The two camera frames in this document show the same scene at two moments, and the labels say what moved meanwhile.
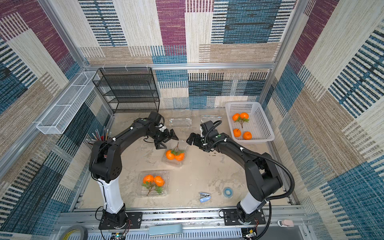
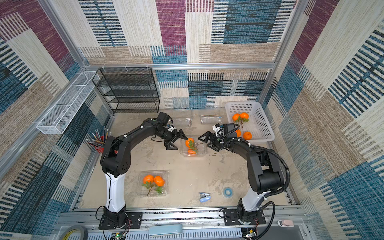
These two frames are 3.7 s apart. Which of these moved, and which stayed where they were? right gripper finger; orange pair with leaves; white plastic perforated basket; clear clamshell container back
Moved: right gripper finger
Stayed: clear clamshell container back; orange pair with leaves; white plastic perforated basket
